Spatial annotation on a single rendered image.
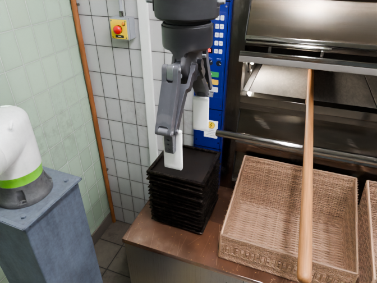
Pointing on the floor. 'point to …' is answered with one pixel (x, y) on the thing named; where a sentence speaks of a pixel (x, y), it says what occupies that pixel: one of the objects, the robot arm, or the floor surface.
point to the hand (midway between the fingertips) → (188, 141)
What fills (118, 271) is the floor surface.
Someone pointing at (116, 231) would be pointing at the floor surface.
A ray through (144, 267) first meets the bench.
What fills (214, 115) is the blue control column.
